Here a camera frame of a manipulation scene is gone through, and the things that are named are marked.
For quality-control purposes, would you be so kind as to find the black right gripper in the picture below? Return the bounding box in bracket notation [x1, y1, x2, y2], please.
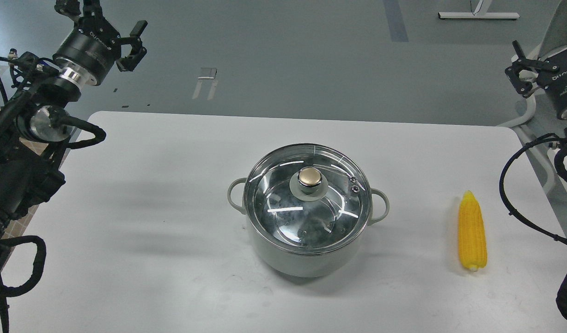
[505, 40, 567, 120]

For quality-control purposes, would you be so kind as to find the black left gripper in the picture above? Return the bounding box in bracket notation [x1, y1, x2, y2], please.
[53, 0, 148, 86]

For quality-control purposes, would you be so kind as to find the yellow corn cob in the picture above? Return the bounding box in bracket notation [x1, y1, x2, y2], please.
[458, 191, 488, 272]

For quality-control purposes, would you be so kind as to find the glass pot lid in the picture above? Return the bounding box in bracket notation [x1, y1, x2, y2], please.
[238, 143, 388, 255]

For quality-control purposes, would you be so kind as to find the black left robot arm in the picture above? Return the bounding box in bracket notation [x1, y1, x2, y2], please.
[0, 0, 148, 333]

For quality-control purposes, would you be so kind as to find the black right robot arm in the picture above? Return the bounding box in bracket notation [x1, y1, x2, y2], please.
[499, 40, 567, 246]

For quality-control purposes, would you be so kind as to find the grey-green steel cooking pot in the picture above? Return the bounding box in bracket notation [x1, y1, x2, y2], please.
[226, 176, 390, 278]

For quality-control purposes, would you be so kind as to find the white grey office chair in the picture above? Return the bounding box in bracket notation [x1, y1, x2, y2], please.
[513, 0, 567, 237]

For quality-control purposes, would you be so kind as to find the white desk leg base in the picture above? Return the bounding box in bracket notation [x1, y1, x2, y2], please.
[437, 0, 520, 20]

